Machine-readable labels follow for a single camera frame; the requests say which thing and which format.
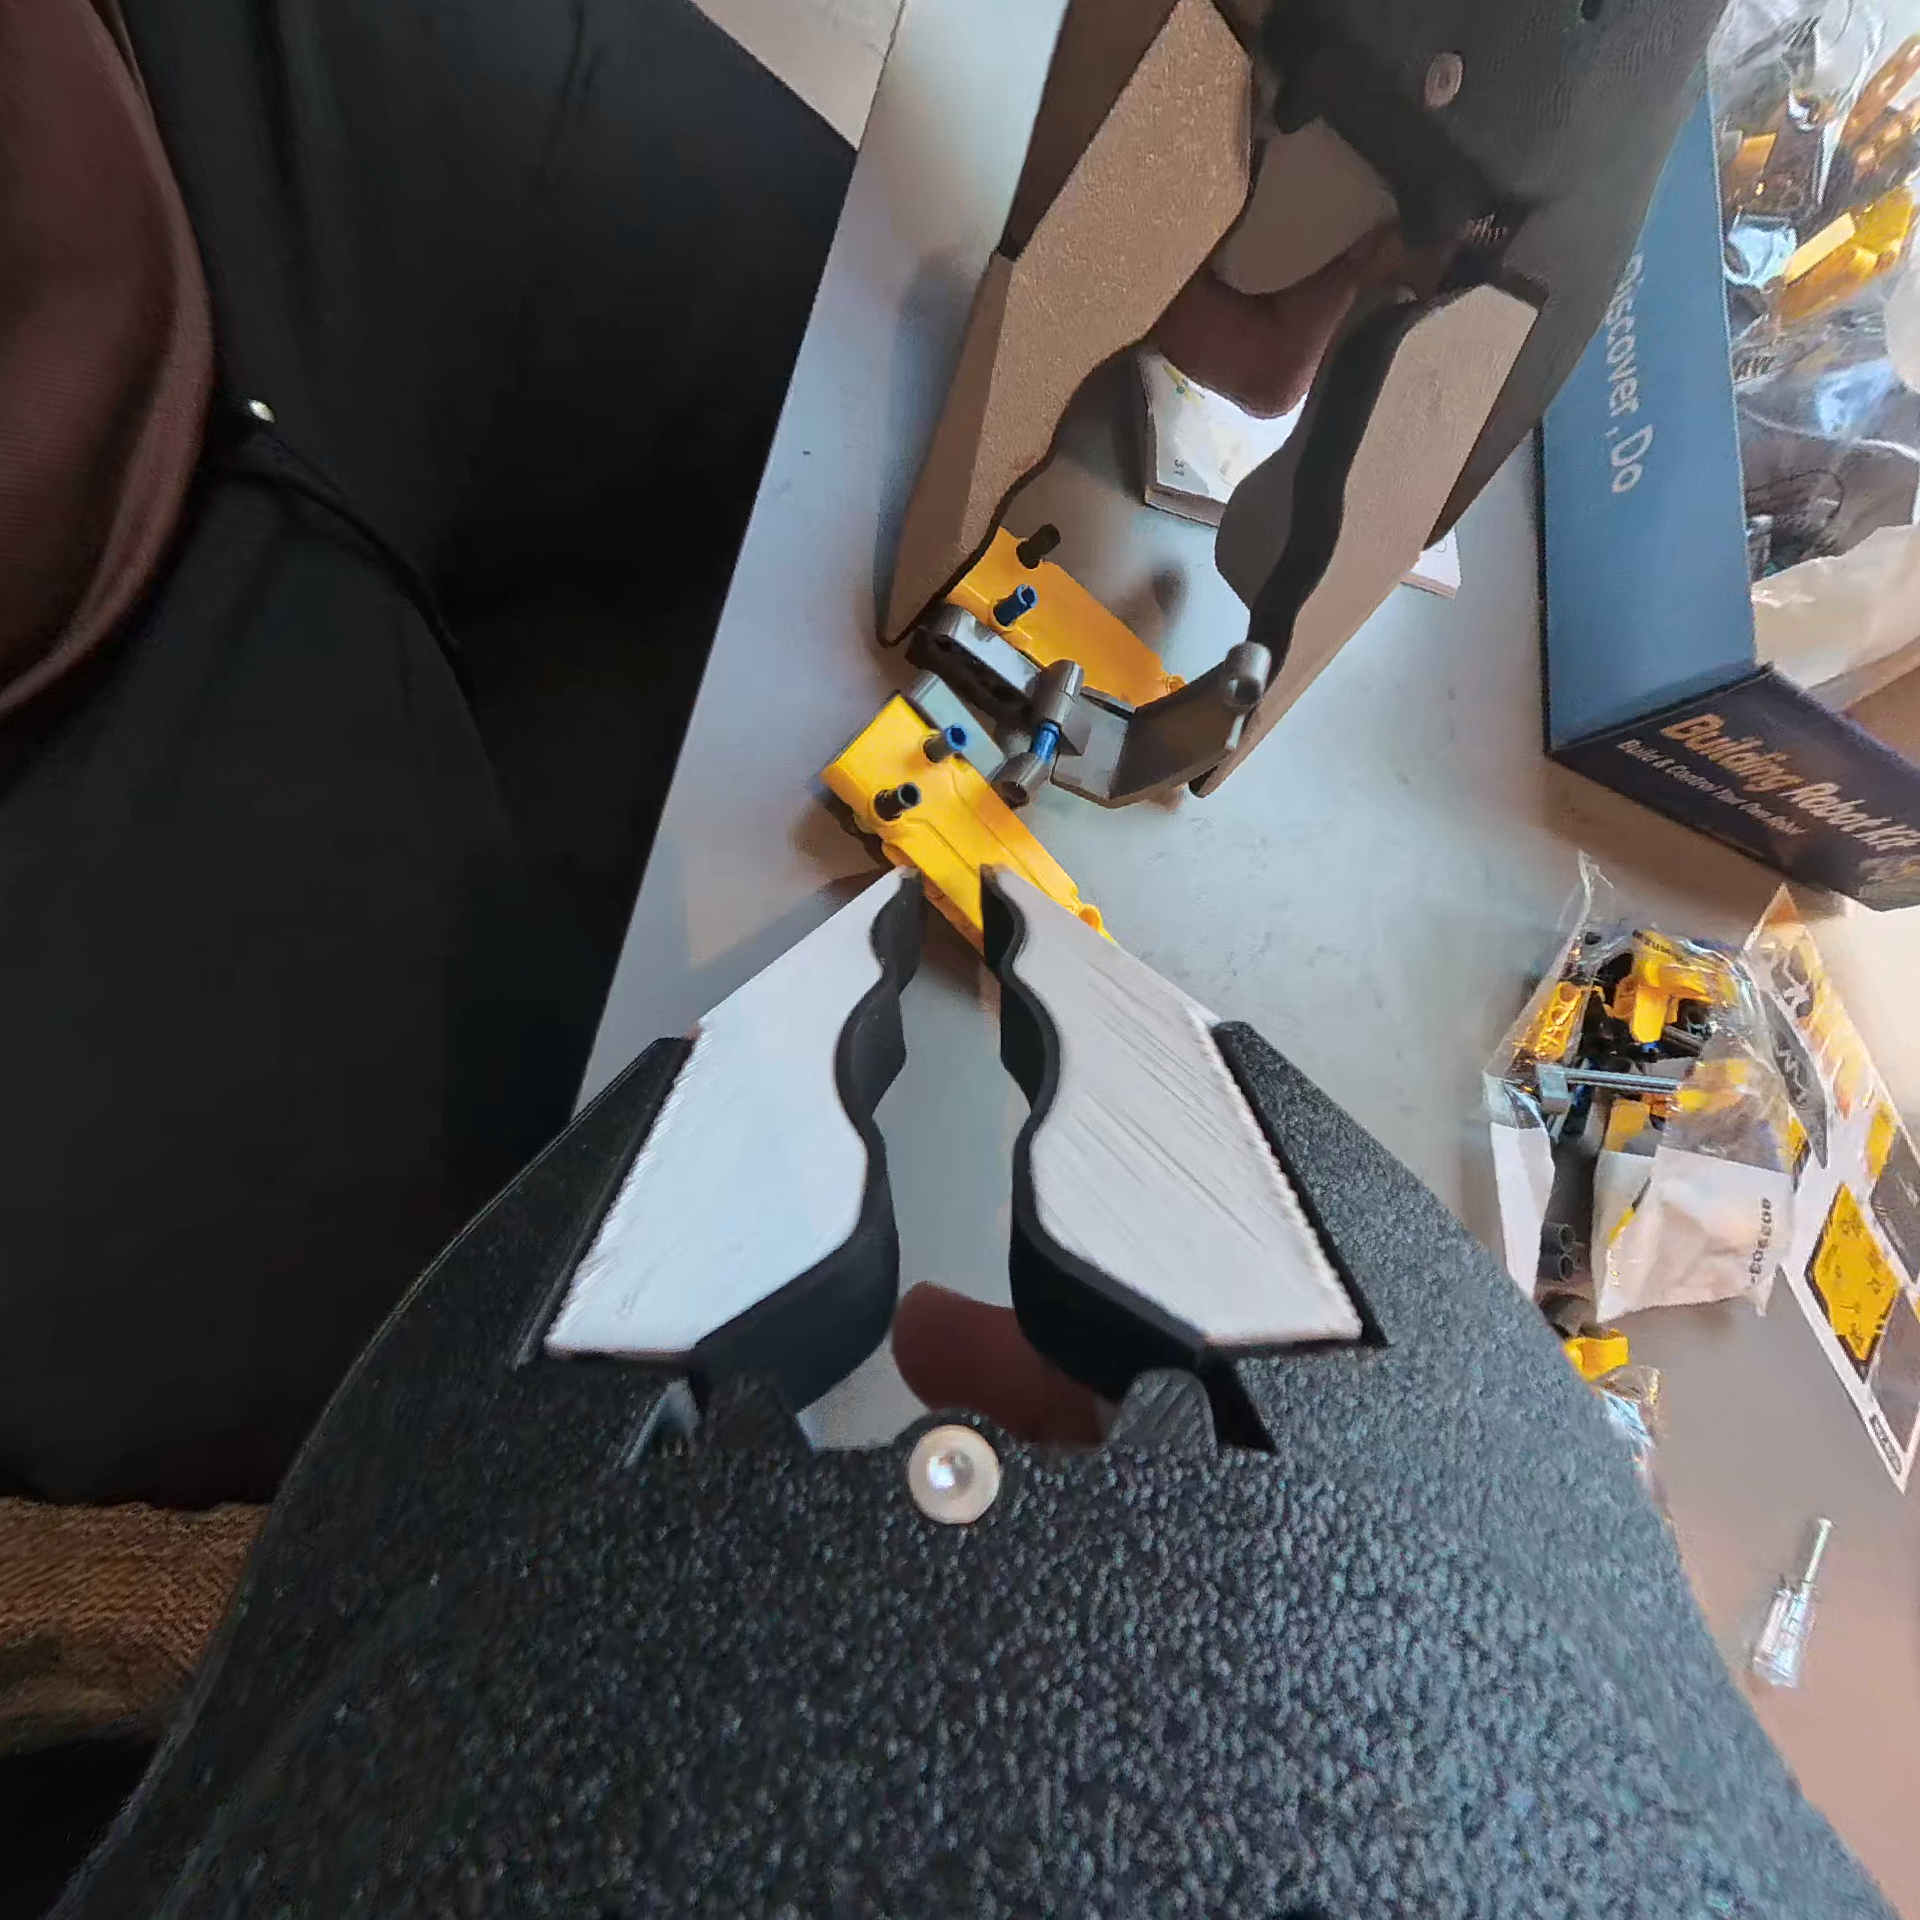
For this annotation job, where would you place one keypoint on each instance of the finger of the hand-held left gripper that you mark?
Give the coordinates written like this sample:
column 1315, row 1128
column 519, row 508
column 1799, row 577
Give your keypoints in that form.
column 1110, row 225
column 1425, row 406

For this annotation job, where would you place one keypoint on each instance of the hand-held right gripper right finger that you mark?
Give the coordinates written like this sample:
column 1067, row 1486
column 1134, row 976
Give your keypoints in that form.
column 1185, row 1184

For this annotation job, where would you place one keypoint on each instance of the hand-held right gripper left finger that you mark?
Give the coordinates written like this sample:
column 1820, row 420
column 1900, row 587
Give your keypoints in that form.
column 734, row 1184

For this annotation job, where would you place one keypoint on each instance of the yellow panel with curved grey panel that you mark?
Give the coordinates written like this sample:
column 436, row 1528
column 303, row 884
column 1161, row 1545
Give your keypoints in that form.
column 1049, row 600

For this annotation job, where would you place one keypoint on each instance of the yellow panel with grey beam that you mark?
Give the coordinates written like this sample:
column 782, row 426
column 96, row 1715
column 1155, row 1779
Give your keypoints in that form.
column 930, row 809

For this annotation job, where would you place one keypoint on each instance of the grey desk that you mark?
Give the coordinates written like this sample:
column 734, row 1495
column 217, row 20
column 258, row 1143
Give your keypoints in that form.
column 1350, row 902

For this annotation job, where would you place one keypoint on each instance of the person's left hand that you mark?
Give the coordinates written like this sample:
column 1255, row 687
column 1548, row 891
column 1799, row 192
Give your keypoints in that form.
column 1259, row 346

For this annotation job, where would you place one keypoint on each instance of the open instruction booklet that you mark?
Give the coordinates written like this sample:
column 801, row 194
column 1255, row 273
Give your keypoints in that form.
column 1201, row 435

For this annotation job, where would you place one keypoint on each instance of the blue cardboard kit box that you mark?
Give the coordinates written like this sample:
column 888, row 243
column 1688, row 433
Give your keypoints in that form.
column 1634, row 569

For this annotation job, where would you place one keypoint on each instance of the large clear bag of parts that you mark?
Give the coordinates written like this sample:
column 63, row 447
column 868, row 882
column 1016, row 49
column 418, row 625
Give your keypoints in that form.
column 1830, row 241

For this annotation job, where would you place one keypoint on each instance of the small yellow connector piece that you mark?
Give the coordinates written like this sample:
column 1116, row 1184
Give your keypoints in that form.
column 1593, row 1353

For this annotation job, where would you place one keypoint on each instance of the small clear bag yellow parts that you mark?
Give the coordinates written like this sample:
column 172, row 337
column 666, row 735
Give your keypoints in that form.
column 1622, row 1020

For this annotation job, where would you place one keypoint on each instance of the crumpled clear plastic bag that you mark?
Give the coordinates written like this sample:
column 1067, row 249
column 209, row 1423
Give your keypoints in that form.
column 1846, row 616

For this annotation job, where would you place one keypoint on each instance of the person's black trousers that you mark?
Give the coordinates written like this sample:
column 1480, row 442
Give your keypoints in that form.
column 375, row 750

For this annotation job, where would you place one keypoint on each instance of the sticker sheet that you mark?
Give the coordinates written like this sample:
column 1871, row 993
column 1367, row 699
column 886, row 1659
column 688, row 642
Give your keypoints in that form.
column 1851, row 1275

